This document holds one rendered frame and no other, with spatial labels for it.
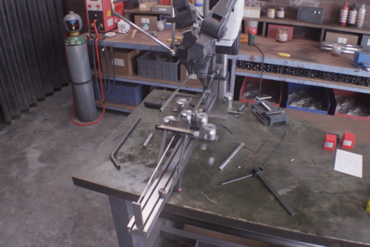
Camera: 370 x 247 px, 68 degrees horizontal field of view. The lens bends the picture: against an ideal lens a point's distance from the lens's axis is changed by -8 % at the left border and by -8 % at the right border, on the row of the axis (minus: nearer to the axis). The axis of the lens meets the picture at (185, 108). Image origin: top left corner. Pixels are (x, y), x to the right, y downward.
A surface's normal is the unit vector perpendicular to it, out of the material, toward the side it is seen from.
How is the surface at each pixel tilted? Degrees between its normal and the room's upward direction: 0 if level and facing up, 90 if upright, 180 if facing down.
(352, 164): 0
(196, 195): 0
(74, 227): 0
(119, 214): 90
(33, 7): 90
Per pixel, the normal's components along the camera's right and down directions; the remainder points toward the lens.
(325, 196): 0.00, -0.88
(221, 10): -0.11, -0.25
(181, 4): -0.21, 0.02
